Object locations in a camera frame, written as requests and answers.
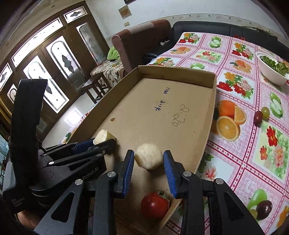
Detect peeled pale fruit piece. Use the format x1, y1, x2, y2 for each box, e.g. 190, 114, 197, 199
135, 144, 163, 170

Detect red tomato with stem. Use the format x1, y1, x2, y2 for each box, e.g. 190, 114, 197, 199
141, 191, 170, 219

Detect shallow cardboard tray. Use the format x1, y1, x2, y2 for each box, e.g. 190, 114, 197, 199
66, 65, 218, 234

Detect dark red grape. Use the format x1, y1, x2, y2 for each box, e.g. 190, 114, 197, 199
253, 111, 263, 126

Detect green grape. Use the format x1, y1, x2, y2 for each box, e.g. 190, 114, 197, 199
261, 107, 270, 120

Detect person's left hand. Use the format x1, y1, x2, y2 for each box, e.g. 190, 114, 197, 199
17, 211, 41, 229

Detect small dark wooden stool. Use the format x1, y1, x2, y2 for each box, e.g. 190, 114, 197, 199
82, 72, 112, 104

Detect floral fruit print tablecloth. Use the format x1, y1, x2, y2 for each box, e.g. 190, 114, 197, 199
148, 32, 288, 234

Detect floral patterned seat cover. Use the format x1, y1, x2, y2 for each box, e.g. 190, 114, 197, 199
90, 59, 124, 87

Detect green cushion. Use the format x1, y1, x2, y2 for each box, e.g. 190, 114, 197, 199
107, 46, 120, 61

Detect wooden glass panel door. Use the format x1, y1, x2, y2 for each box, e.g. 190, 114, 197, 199
1, 1, 109, 127

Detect maroon armchair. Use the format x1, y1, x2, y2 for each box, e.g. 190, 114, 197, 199
112, 20, 171, 74

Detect white bowl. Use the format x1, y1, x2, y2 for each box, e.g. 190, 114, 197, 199
256, 52, 288, 86

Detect green lettuce leaves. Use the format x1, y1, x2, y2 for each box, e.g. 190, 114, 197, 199
260, 56, 289, 76

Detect black leather sofa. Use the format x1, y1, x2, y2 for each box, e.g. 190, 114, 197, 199
142, 21, 288, 65

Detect small yellow wall picture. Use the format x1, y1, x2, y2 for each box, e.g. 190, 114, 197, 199
118, 5, 132, 19

